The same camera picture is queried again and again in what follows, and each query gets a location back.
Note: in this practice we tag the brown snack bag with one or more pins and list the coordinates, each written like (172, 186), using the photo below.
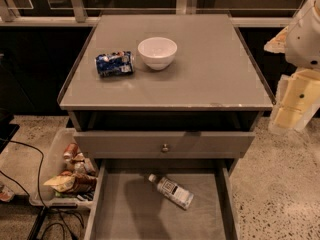
(83, 183)

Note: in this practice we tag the clear plastic storage bin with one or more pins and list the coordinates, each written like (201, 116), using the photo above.
(53, 165)

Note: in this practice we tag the clear plastic water bottle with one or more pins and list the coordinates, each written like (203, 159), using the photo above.
(172, 191)

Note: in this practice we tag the closed grey upper drawer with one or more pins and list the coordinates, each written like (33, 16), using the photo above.
(148, 145)

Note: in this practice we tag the blue crushed soda can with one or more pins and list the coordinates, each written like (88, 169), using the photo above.
(114, 64)

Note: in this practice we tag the red white can on floor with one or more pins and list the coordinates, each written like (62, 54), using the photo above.
(6, 194)

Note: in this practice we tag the red soda can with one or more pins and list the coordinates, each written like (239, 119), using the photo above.
(70, 151)

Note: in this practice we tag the white metal railing frame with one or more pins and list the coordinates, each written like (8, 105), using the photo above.
(244, 13)

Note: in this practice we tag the round metal drawer knob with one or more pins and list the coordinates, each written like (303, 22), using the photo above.
(165, 148)

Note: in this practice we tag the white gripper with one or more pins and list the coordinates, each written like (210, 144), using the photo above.
(304, 43)

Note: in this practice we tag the yellow snack bag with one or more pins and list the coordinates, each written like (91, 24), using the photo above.
(61, 183)

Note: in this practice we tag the black object at left edge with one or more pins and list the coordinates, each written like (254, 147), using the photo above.
(7, 128)

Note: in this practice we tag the white ceramic bowl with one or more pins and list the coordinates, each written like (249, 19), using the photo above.
(157, 52)

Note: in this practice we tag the grey drawer cabinet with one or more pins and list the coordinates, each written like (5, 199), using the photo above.
(211, 85)

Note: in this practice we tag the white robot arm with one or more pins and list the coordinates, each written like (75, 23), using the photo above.
(311, 14)

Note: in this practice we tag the open grey middle drawer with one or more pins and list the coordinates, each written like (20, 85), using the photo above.
(127, 206)

